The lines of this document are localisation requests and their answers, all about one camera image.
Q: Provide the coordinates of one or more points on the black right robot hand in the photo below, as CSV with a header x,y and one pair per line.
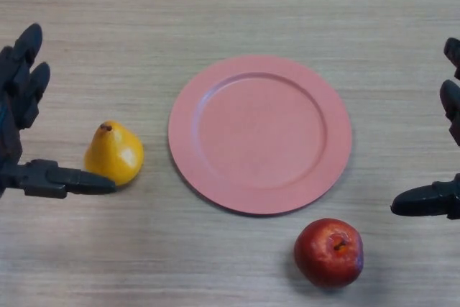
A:
x,y
424,201

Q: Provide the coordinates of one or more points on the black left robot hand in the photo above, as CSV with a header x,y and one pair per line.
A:
x,y
12,105

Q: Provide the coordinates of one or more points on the yellow pear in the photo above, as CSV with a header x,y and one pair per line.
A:
x,y
115,157

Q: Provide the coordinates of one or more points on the pink round plate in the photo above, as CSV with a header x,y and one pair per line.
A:
x,y
259,135

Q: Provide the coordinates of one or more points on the red apple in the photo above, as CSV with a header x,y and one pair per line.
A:
x,y
325,251

